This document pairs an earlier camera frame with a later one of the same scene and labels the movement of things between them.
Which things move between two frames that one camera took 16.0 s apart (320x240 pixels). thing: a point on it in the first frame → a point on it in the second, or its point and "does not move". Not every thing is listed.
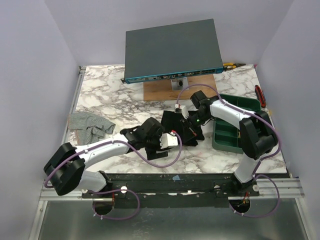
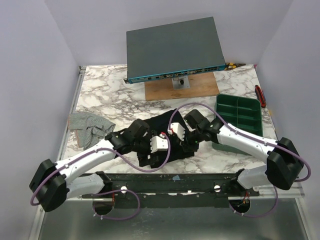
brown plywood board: [161, 90] does not move
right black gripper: [187, 124] → [186, 139]
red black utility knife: [260, 95] does not move
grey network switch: [171, 51] does not move
